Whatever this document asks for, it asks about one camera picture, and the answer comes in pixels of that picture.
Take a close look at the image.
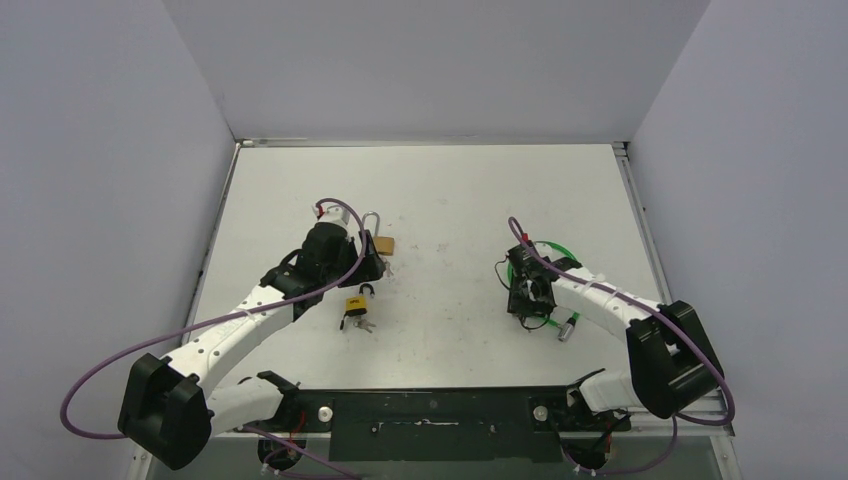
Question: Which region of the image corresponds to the silver cable lock barrel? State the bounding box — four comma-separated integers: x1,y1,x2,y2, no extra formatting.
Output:
557,317,576,343

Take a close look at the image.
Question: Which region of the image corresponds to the green cable lock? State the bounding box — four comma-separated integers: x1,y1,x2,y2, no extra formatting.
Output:
504,241,582,332

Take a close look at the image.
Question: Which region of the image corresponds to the yellow black padlock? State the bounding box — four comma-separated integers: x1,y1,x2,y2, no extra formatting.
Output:
344,283,375,318

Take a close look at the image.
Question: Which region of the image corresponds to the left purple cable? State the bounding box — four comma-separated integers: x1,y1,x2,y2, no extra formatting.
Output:
59,197,370,441

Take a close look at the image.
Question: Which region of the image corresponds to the brass padlock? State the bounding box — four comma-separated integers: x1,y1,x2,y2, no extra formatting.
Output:
363,211,396,256

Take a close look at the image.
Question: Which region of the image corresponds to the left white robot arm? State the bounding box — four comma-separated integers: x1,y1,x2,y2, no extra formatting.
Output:
118,220,385,470

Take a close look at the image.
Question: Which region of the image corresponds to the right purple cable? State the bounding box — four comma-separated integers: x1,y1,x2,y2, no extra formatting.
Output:
507,216,737,428

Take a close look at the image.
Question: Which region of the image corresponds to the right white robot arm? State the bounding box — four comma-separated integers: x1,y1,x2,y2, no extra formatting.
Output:
506,245,724,429

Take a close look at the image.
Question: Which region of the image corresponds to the silver key bunch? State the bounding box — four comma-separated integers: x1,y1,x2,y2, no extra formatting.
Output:
354,318,376,333

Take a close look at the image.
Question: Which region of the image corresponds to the purple cable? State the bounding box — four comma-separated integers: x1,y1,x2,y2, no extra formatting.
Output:
507,216,737,428
59,197,370,441

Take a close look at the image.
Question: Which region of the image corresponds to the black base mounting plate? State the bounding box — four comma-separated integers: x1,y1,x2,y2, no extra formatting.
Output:
255,386,631,463

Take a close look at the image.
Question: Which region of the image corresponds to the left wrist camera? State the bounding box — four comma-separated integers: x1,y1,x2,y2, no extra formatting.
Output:
317,204,350,228

